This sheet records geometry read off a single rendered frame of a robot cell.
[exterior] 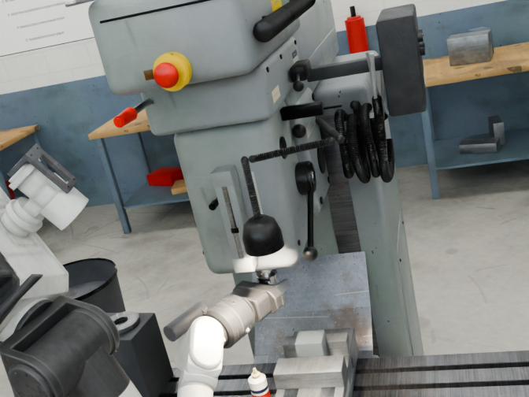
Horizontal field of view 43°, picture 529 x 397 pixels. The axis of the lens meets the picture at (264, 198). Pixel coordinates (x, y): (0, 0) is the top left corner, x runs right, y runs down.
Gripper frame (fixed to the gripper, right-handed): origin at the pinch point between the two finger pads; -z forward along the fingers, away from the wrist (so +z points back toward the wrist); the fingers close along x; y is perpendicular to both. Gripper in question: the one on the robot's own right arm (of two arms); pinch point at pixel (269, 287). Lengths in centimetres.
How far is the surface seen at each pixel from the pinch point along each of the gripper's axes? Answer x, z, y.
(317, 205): -6.0, -14.6, -13.6
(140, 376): 30.4, 18.0, 18.9
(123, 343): 32.0, 18.6, 9.7
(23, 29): 457, -250, -50
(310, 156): -5.9, -15.4, -24.7
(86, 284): 199, -77, 72
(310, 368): -9.4, 3.3, 16.4
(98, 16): 0, 25, -63
